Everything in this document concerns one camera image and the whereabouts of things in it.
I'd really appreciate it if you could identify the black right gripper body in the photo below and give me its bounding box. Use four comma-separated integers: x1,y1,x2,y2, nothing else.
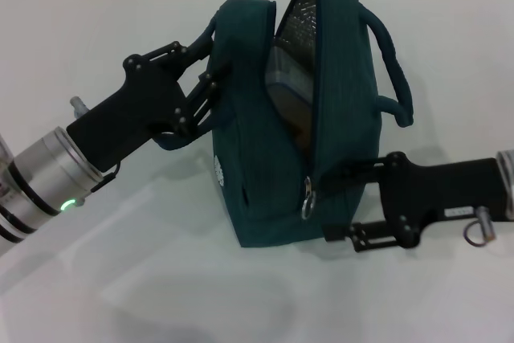
376,151,510,249

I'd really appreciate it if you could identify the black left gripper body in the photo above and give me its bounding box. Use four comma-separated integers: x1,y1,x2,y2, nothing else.
66,52,190,174

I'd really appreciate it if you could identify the dark teal zipper bag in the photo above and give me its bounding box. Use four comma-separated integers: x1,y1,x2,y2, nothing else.
154,0,414,249

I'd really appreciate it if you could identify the clear lunch box blue lid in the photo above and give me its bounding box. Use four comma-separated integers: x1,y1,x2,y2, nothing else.
264,43,319,155

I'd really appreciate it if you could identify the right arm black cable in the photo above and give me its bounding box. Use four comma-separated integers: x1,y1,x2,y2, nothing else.
463,206,499,248

